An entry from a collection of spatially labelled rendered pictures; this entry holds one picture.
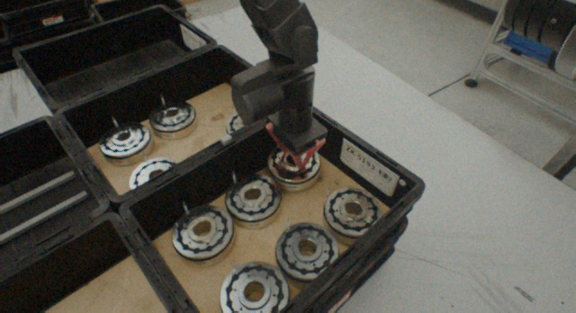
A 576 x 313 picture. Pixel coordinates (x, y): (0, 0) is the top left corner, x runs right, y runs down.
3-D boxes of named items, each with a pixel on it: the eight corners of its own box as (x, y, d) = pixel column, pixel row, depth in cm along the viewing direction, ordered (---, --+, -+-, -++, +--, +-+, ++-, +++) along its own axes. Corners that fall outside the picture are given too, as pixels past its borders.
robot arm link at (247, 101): (316, 22, 46) (282, 15, 52) (239, 50, 41) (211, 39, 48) (326, 104, 52) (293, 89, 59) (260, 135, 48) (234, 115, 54)
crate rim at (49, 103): (164, 11, 104) (161, 3, 102) (221, 50, 89) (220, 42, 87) (15, 59, 86) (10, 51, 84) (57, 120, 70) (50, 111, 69)
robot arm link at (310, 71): (323, 67, 51) (301, 49, 54) (284, 84, 48) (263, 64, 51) (320, 103, 56) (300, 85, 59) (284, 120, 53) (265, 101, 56)
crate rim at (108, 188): (221, 50, 89) (220, 42, 87) (302, 107, 73) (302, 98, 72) (57, 120, 70) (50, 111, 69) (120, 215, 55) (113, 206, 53)
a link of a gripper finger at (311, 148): (294, 183, 63) (295, 148, 56) (273, 159, 67) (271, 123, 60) (323, 166, 66) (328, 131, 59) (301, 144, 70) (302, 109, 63)
